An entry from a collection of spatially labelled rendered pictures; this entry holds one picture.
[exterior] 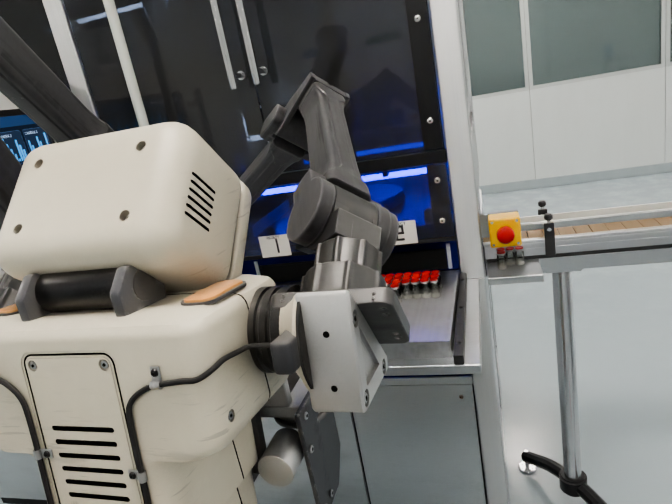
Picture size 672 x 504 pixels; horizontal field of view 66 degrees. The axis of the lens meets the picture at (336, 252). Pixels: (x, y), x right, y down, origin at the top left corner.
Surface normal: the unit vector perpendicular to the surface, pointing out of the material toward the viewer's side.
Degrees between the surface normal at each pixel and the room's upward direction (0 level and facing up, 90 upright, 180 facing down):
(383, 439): 90
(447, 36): 90
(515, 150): 90
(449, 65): 90
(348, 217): 59
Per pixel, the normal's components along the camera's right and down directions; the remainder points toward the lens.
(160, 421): -0.30, 0.20
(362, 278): 0.45, -0.44
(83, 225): -0.32, -0.39
